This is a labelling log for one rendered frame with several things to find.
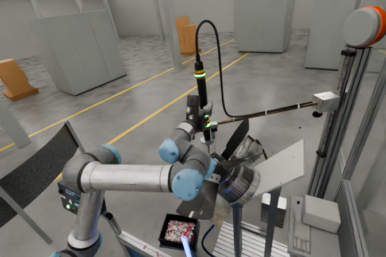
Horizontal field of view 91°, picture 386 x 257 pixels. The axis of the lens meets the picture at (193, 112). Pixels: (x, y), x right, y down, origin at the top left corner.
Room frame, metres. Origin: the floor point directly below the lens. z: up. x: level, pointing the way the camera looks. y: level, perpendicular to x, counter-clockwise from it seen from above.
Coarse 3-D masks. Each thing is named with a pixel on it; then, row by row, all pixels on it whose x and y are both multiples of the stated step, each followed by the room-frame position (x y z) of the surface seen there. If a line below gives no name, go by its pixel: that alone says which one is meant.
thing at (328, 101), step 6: (318, 96) 0.81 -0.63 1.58; (324, 96) 0.80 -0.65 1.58; (330, 96) 0.79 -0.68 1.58; (336, 96) 0.79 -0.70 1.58; (312, 102) 0.83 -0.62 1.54; (318, 102) 0.80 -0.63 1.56; (324, 102) 0.77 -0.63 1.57; (330, 102) 0.77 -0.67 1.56; (336, 102) 0.78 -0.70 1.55; (318, 108) 0.79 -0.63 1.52; (324, 108) 0.77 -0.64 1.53; (330, 108) 0.78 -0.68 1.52; (336, 108) 0.78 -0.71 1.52
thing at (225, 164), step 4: (264, 152) 0.67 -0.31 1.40; (252, 156) 0.65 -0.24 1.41; (228, 160) 0.74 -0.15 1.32; (232, 160) 0.69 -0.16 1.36; (236, 160) 0.66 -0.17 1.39; (240, 160) 0.64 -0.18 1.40; (244, 160) 0.62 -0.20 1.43; (224, 164) 0.66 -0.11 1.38; (228, 164) 0.64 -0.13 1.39; (232, 164) 0.62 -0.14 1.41; (236, 164) 0.60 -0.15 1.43; (224, 168) 0.61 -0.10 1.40; (228, 168) 0.59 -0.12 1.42
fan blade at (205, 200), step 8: (208, 184) 0.71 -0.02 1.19; (216, 184) 0.70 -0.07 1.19; (200, 192) 0.67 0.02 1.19; (208, 192) 0.66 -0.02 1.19; (216, 192) 0.65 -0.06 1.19; (192, 200) 0.63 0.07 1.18; (200, 200) 0.62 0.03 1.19; (208, 200) 0.61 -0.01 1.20; (184, 208) 0.60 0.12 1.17; (192, 208) 0.58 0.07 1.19; (200, 208) 0.57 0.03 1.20; (208, 208) 0.56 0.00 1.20; (192, 216) 0.54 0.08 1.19; (200, 216) 0.53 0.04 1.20; (208, 216) 0.52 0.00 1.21
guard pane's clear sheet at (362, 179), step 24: (360, 0) 1.48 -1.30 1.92; (384, 0) 1.04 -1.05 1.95; (384, 48) 0.86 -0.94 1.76; (360, 96) 0.94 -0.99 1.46; (384, 96) 0.70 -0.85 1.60; (360, 120) 0.84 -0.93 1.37; (384, 120) 0.63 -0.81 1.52; (360, 144) 0.74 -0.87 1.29; (384, 144) 0.56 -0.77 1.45; (360, 168) 0.65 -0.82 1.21; (384, 168) 0.50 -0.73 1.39; (360, 192) 0.57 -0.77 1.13; (384, 192) 0.44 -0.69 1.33; (360, 216) 0.49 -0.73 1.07; (384, 216) 0.38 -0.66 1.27; (360, 240) 0.42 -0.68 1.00; (384, 240) 0.32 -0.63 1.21
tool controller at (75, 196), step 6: (60, 180) 0.85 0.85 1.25; (60, 186) 0.81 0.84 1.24; (66, 186) 0.79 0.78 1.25; (60, 192) 0.79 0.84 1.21; (66, 192) 0.78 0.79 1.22; (72, 192) 0.75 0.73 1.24; (78, 192) 0.73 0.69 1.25; (66, 198) 0.78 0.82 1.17; (72, 198) 0.75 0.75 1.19; (78, 198) 0.73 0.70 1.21; (66, 204) 0.78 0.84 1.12; (78, 204) 0.72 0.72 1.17; (102, 204) 0.75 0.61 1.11; (102, 210) 0.74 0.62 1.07
